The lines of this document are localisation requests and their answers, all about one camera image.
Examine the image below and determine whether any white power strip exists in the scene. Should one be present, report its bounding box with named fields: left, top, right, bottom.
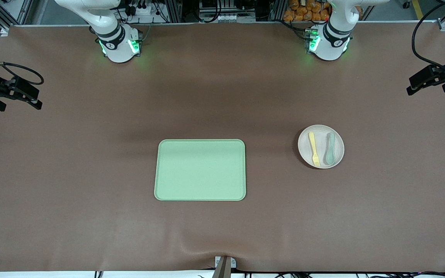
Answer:
left=128, top=3, right=154, bottom=16

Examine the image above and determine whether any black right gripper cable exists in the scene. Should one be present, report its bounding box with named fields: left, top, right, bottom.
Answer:
left=0, top=37, right=44, bottom=85

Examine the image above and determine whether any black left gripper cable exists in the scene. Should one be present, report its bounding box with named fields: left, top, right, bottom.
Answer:
left=411, top=0, right=445, bottom=78

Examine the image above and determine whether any round beige plate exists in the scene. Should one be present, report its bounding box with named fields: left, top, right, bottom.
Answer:
left=298, top=124, right=345, bottom=169

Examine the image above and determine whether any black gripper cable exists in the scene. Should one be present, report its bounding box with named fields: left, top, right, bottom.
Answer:
left=0, top=37, right=44, bottom=85
left=411, top=0, right=445, bottom=78

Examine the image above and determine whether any pile of orange packets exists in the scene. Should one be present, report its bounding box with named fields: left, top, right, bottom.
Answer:
left=283, top=0, right=363, bottom=22

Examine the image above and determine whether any yellow plastic fork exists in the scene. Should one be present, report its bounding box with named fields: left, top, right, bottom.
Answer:
left=308, top=132, right=321, bottom=167

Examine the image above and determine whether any brown table mat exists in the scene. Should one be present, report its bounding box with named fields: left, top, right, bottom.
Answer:
left=0, top=23, right=445, bottom=273

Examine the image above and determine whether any light green rectangular tray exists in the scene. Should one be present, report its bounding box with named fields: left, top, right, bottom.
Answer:
left=154, top=139, right=246, bottom=202

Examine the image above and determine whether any metal table edge bracket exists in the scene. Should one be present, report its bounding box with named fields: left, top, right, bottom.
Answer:
left=215, top=256, right=237, bottom=278

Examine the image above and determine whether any green plastic spoon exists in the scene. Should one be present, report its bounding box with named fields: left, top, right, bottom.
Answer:
left=324, top=132, right=335, bottom=165

